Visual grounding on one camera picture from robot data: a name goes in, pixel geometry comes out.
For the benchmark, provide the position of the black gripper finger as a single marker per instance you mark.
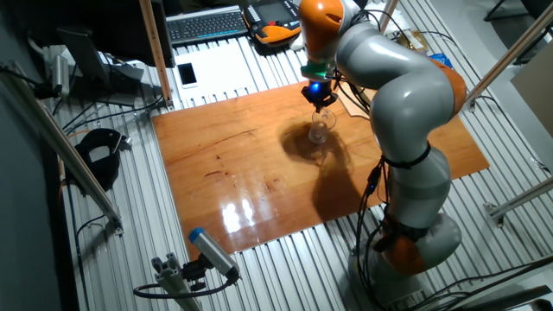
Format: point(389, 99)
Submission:
point(317, 108)
point(325, 108)

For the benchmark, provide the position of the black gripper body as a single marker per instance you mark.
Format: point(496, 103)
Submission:
point(319, 93)

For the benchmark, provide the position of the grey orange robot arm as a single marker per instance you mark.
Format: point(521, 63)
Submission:
point(415, 103)

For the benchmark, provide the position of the white rounded lump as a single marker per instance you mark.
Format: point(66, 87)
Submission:
point(297, 43)

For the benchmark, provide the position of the orange black teach pendant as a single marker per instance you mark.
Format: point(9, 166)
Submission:
point(272, 32)

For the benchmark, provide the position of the white paper sheet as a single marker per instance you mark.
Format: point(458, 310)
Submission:
point(220, 69)

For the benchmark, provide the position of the brown wooden board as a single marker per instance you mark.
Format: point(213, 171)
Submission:
point(237, 173)

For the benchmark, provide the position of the white crumpled paper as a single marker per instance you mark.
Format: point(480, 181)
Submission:
point(399, 21)

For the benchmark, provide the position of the yellow packet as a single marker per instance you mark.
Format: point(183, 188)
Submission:
point(415, 42)

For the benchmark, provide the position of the blue tissue packet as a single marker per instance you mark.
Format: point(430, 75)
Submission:
point(443, 60)

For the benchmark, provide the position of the white smartphone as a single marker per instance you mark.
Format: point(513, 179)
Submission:
point(187, 74)

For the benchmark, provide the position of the black keyboard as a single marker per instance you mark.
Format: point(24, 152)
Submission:
point(203, 26)

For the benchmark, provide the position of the beige flat panel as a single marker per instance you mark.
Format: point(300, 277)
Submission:
point(538, 86)

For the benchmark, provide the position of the black monitor with stand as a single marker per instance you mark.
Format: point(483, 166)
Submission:
point(108, 30)

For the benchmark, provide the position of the short aluminium profile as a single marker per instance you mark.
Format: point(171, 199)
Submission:
point(173, 281)

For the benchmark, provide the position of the dark metal bar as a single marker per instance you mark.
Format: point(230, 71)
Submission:
point(518, 298)

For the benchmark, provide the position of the thin slanted frame post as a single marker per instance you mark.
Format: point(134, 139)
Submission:
point(391, 6)

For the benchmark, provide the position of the wooden frame post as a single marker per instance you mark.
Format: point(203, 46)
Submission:
point(155, 52)

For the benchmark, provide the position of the silver camera with blue cap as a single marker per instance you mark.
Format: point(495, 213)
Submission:
point(211, 252)

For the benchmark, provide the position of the aluminium post with foot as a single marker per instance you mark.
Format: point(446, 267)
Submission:
point(518, 43)

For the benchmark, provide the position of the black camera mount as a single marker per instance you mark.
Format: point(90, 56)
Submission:
point(194, 272)

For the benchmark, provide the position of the aluminium beam with bracket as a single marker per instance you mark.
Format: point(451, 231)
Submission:
point(518, 198)

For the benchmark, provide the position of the long aluminium frame beam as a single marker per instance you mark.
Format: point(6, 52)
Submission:
point(65, 147)

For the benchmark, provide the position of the small silver camera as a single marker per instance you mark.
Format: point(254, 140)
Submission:
point(60, 73)

